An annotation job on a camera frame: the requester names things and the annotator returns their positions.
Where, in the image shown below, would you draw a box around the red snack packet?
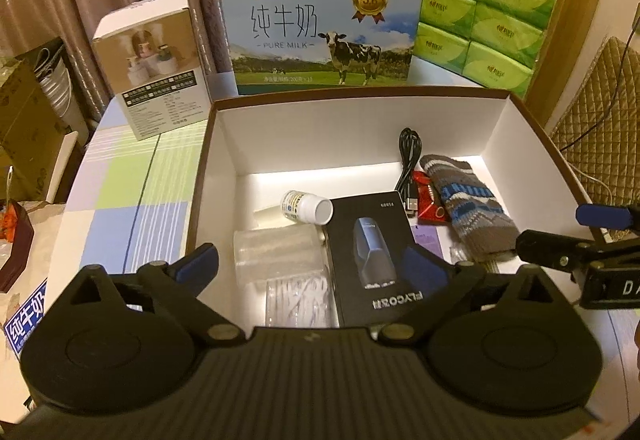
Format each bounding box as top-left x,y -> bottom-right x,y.
412,171 -> 449,224

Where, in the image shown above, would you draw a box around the black usb cable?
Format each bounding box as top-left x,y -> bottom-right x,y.
392,127 -> 424,220

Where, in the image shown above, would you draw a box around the quilted chair cushion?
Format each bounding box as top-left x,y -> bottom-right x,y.
551,36 -> 639,206

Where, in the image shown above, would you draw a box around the white cables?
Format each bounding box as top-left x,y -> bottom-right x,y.
569,159 -> 616,201

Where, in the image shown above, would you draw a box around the white pill bottle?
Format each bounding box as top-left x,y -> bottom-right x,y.
280,191 -> 333,225

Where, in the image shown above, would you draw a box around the checkered tablecloth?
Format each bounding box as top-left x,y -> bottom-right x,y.
44,56 -> 640,421

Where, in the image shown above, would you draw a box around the green tissue pack bundle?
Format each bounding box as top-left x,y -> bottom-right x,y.
413,0 -> 556,98

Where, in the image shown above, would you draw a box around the white humidifier box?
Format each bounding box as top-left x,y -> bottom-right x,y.
92,0 -> 210,140

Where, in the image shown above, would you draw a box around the large brown storage box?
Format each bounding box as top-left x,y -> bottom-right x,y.
186,85 -> 603,324

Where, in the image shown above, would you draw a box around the purple card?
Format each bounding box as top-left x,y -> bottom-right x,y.
411,224 -> 444,259

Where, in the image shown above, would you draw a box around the dark red box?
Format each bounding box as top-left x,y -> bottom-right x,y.
1,200 -> 35,293

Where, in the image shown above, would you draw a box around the striped knitted sock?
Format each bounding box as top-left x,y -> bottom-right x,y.
419,154 -> 520,259

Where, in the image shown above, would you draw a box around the brown cardboard box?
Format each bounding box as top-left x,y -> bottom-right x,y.
1,38 -> 74,200

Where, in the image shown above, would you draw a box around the blue milk carton box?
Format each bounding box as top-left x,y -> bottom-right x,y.
220,0 -> 422,95

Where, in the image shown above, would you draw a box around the black shaver box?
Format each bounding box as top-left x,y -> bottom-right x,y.
326,192 -> 425,327

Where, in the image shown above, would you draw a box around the clear plastic bag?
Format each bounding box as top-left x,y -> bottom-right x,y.
265,267 -> 337,328

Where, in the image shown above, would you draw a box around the blue milk label sheet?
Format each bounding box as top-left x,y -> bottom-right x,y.
3,278 -> 48,358

